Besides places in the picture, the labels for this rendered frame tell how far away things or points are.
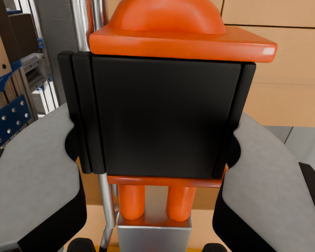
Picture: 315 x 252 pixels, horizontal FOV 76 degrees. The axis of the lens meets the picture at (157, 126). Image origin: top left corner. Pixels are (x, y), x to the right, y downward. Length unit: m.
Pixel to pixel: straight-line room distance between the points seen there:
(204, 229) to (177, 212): 0.31
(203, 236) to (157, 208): 0.32
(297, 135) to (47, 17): 1.86
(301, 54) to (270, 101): 0.20
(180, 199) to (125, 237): 0.06
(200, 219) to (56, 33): 1.07
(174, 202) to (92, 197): 0.29
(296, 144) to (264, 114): 1.04
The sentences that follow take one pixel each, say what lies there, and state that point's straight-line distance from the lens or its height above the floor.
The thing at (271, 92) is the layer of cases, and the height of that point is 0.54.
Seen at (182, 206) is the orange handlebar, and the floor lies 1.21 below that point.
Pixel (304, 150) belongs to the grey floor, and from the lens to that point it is 2.09.
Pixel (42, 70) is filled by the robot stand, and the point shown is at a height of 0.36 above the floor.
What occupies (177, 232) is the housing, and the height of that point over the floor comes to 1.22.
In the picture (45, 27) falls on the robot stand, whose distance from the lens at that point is 1.24.
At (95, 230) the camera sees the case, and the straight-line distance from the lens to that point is 0.50.
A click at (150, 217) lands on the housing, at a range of 0.18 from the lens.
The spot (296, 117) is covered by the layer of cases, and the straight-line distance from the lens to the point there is 1.07.
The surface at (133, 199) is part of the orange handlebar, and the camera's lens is 0.16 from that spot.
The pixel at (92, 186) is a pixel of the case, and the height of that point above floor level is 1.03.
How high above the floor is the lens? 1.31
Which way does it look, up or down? 57 degrees down
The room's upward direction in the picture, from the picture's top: 179 degrees counter-clockwise
